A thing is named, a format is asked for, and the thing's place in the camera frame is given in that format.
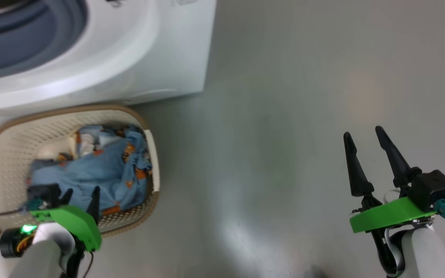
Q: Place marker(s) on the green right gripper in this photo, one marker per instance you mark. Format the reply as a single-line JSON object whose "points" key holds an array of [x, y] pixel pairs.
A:
{"points": [[388, 214]]}

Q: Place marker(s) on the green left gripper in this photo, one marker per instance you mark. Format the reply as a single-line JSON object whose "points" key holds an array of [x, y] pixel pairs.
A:
{"points": [[79, 224]]}

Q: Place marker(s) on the light blue printed garment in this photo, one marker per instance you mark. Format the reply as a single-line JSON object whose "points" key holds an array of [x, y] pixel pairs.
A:
{"points": [[102, 173]]}

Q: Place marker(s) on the white orange printed garment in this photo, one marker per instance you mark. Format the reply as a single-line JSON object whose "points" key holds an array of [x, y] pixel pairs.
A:
{"points": [[87, 143]]}

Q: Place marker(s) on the cream perforated laundry basket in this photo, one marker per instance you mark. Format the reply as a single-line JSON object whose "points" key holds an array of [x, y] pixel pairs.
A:
{"points": [[17, 143]]}

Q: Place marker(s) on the white washing machine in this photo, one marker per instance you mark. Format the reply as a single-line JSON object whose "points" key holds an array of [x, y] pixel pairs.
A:
{"points": [[160, 54]]}

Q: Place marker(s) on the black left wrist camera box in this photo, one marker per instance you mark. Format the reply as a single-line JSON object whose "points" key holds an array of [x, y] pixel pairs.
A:
{"points": [[45, 192]]}

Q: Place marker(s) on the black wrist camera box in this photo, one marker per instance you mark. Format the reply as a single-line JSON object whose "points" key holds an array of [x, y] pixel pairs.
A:
{"points": [[435, 189], [45, 192]]}

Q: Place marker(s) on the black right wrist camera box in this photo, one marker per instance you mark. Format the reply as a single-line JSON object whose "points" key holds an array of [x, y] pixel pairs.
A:
{"points": [[435, 189]]}

